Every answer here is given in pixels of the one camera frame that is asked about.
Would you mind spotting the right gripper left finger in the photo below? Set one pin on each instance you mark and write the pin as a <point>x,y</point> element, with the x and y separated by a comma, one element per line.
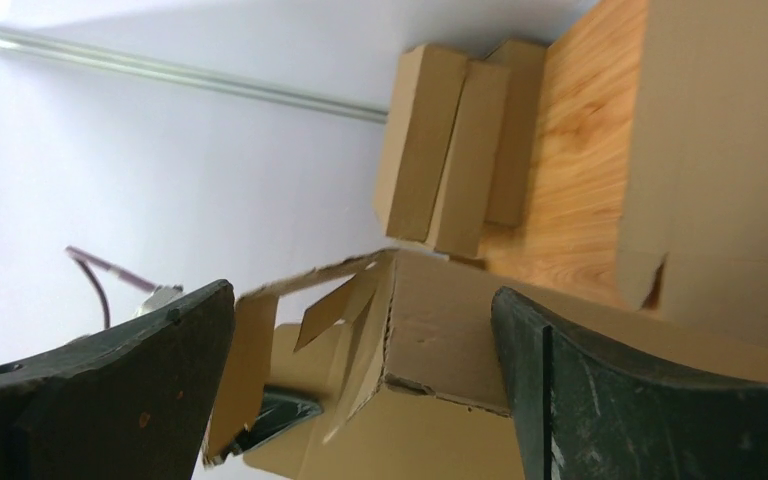
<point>130,402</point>

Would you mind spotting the flat cardboard sheet underneath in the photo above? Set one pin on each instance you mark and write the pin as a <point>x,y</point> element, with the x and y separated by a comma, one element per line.
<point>693,235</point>

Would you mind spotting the left aluminium corner post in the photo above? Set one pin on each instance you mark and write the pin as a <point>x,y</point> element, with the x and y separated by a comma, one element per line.
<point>95,57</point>

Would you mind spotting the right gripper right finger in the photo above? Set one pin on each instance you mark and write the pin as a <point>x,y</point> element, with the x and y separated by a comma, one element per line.
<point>586,406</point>

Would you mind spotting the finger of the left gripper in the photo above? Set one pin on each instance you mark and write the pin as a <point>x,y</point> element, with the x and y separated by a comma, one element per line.
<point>280,411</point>

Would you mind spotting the cardboard box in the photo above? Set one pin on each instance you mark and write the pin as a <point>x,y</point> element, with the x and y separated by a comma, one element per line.
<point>525,63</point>
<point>465,185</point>
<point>398,348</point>
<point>424,100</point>

